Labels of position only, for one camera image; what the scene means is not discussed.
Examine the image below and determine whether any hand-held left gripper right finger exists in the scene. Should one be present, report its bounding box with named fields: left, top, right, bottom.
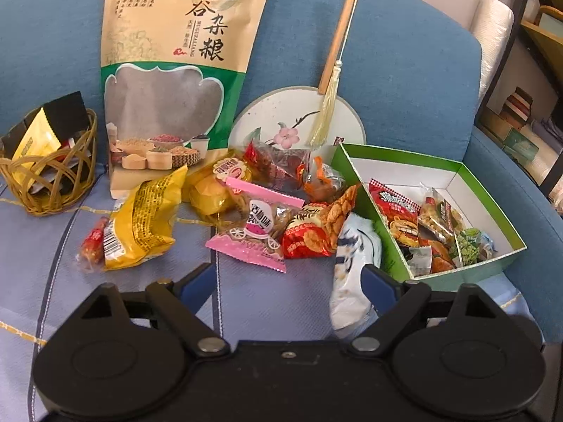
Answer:
left=349, top=264, right=495, bottom=357

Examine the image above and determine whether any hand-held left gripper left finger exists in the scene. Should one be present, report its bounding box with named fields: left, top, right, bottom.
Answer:
left=77, top=263, right=232, bottom=359

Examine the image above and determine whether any white blue packet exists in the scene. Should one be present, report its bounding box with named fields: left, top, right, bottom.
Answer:
left=329, top=213, right=382, bottom=330

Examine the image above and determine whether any pink packet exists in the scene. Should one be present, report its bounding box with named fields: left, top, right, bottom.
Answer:
left=205, top=176, right=306, bottom=274

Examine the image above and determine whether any red chip packet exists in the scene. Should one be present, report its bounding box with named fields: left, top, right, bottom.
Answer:
left=367, top=178, right=420, bottom=249

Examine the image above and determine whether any red cracker packet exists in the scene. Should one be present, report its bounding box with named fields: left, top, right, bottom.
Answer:
left=281, top=183, right=359, bottom=259

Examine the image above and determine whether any yellow crinkly packet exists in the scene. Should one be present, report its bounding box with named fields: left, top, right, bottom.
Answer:
left=102, top=165, right=189, bottom=272

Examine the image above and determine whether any green packet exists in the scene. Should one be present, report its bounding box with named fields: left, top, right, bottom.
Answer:
left=455, top=228, right=485, bottom=267

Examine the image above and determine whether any clear yellow packet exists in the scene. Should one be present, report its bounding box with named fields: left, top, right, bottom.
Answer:
left=182, top=149, right=253, bottom=220

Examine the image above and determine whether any red sausage stick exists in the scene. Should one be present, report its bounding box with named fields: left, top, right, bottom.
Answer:
left=76, top=216, right=110, bottom=269

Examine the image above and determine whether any orange packet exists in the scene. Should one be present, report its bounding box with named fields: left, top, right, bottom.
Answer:
left=303, top=156, right=348, bottom=205

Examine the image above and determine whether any green cardboard box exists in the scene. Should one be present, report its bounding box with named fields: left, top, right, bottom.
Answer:
left=331, top=142, right=527, bottom=292

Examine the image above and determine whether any clear red date packet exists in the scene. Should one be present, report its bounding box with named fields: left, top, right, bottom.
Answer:
left=243, top=138, right=311, bottom=194

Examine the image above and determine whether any woven bamboo basket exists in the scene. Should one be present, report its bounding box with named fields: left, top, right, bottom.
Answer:
left=0, top=108, right=98, bottom=217

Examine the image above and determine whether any round fan with tassel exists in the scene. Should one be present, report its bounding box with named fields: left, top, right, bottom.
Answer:
left=228, top=0, right=366, bottom=172

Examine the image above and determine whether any green carton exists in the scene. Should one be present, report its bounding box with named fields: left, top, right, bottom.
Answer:
left=501, top=128, right=541, bottom=165

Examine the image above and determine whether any black metal shelf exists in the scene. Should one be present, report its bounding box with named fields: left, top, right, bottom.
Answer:
left=473, top=0, right=563, bottom=203

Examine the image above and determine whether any small yellow sachet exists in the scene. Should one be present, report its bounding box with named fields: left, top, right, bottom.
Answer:
left=11, top=108, right=62, bottom=185

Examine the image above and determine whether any black packet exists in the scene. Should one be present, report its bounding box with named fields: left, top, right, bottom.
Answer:
left=0, top=91, right=91, bottom=159

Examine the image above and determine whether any striped vase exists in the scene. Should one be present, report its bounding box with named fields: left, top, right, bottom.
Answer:
left=501, top=87, right=535, bottom=129

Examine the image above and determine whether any blue sofa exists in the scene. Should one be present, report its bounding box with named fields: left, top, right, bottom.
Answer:
left=0, top=0, right=563, bottom=348

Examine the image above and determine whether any large tan grain pouch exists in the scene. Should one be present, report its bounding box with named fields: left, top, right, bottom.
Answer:
left=99, top=0, right=276, bottom=200

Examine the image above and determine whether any white bubble wrap roll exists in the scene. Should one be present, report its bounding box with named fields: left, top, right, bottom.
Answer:
left=470, top=0, right=515, bottom=102

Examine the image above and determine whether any yellow wooden box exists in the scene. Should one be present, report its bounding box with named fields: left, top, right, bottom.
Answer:
left=521, top=5, right=563, bottom=97

